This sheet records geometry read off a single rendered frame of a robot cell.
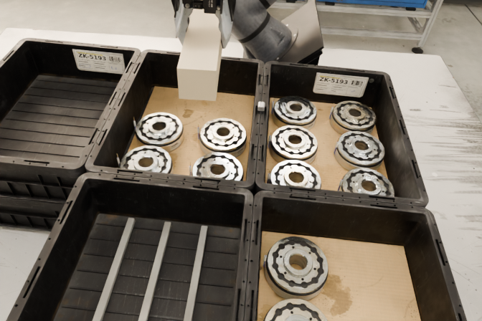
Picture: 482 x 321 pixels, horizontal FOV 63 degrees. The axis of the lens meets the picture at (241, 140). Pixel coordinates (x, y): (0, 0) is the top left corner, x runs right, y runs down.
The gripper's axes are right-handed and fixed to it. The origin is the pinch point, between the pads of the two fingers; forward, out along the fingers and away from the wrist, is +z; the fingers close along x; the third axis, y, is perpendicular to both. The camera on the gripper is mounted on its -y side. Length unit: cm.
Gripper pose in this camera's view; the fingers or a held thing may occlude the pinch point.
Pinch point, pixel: (204, 39)
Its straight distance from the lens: 73.2
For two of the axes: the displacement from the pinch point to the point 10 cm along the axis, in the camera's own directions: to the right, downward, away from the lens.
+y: -0.3, 7.0, -7.1
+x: 10.0, 0.6, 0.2
